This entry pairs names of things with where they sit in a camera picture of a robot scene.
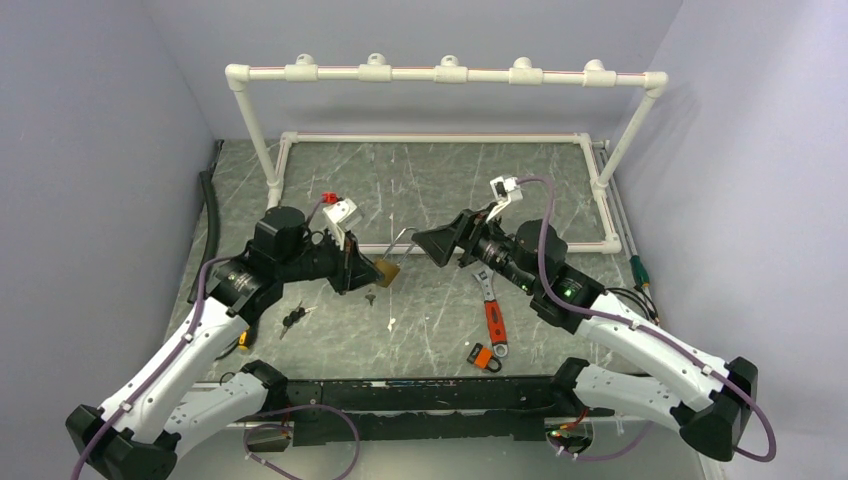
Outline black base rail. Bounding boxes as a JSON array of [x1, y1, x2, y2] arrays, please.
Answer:
[[259, 375, 589, 446]]

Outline black key bunch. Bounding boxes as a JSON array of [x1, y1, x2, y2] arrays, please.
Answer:
[[279, 302, 316, 340]]

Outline red handled adjustable wrench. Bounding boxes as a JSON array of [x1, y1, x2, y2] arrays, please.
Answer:
[[472, 267, 509, 359]]

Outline orange black screwdriver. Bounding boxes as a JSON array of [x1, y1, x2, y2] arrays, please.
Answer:
[[237, 328, 256, 351]]

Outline white PVC pipe frame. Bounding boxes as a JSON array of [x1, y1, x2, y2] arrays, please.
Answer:
[[224, 52, 670, 257]]

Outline small orange black padlock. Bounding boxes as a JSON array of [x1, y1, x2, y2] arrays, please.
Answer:
[[466, 343, 502, 373]]

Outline purple cable loop left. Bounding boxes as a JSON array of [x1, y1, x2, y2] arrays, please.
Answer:
[[242, 404, 364, 480]]

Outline green handled screwdriver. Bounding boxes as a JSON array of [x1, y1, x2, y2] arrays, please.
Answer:
[[629, 254, 651, 290]]

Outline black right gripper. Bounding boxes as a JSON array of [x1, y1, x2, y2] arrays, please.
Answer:
[[412, 202, 537, 293]]

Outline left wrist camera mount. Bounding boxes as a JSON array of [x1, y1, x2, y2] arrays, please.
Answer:
[[322, 192, 364, 250]]

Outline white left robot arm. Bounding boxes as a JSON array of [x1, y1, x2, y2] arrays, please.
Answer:
[[66, 199, 382, 479]]

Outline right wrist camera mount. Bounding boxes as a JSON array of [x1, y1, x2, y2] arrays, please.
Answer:
[[486, 176, 523, 223]]

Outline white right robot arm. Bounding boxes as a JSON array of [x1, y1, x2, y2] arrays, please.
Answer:
[[412, 209, 758, 462]]

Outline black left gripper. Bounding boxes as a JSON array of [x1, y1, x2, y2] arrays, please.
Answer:
[[278, 225, 383, 295]]

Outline brass padlock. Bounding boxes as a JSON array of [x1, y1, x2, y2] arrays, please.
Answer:
[[374, 227, 418, 288]]

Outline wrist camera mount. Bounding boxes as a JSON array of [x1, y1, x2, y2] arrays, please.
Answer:
[[486, 176, 523, 223], [322, 192, 364, 250]]

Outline black coiled cable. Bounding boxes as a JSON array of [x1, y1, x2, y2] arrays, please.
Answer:
[[606, 286, 660, 326]]

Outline black corrugated hose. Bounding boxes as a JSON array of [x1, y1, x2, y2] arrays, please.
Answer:
[[187, 140, 225, 306]]

